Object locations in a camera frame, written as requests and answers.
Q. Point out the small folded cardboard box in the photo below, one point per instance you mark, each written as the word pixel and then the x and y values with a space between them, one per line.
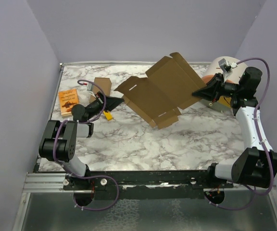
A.
pixel 104 83

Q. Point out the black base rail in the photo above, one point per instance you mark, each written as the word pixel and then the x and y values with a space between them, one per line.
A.
pixel 143 185

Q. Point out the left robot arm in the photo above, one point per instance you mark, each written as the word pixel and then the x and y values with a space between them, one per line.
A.
pixel 58 143

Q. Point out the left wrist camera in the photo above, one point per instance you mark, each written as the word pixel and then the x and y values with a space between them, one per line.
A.
pixel 90 86

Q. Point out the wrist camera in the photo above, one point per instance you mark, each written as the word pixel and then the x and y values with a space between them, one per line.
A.
pixel 227 68
pixel 90 86

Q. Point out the yellow block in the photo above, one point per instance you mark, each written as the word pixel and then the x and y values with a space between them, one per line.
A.
pixel 108 115

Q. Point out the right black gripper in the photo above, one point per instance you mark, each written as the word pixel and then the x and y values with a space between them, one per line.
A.
pixel 212 93

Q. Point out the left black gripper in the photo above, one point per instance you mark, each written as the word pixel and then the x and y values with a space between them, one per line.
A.
pixel 112 102

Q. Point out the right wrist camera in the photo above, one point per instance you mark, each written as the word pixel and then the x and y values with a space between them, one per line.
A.
pixel 227 68

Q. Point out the orange book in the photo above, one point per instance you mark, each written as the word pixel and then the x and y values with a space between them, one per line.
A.
pixel 67 99

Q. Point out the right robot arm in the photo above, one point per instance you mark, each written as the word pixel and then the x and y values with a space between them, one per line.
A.
pixel 257 165

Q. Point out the brown cardboard box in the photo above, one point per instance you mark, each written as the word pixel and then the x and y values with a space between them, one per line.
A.
pixel 167 89

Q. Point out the white cylinder with coloured base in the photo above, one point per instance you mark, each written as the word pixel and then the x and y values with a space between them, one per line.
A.
pixel 222 104

